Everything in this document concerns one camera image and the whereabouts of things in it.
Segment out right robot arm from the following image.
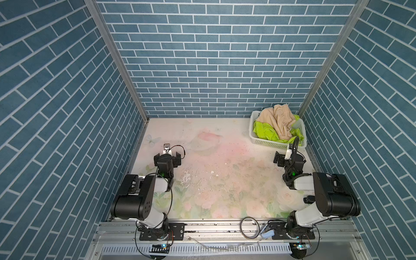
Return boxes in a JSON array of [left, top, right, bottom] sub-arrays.
[[274, 150, 361, 231]]

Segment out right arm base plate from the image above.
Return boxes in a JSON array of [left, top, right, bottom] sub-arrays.
[[268, 221, 315, 240]]

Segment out blue white connector plug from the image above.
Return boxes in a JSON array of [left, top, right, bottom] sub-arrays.
[[261, 229, 275, 239]]

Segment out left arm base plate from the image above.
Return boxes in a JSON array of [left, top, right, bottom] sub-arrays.
[[139, 223, 185, 242]]

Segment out beige shorts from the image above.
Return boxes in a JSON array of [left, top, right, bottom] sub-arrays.
[[256, 104, 296, 140]]

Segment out black coiled cable loop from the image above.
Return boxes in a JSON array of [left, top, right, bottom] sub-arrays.
[[239, 217, 261, 240]]

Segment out white slotted cable duct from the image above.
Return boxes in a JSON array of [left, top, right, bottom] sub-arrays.
[[101, 243, 292, 257]]

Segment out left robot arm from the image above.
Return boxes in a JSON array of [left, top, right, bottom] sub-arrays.
[[110, 151, 182, 230]]

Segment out white plastic basket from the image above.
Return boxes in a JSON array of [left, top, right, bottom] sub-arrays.
[[248, 110, 307, 150]]

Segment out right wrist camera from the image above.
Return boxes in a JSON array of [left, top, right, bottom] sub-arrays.
[[285, 144, 294, 160]]

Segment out lime green shorts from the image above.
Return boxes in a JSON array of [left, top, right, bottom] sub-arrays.
[[253, 114, 306, 144]]

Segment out aluminium front rail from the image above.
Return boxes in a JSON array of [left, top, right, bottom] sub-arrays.
[[86, 219, 371, 260]]

